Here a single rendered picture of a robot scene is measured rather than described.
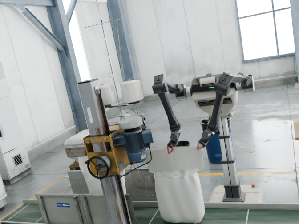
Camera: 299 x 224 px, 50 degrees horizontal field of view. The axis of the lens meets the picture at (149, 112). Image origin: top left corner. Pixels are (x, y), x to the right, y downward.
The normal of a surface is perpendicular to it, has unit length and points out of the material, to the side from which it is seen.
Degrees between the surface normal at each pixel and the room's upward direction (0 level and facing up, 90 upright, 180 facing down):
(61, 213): 90
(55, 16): 90
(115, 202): 90
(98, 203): 90
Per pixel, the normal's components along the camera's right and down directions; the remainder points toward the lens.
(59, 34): -0.36, 0.25
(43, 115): 0.91, -0.10
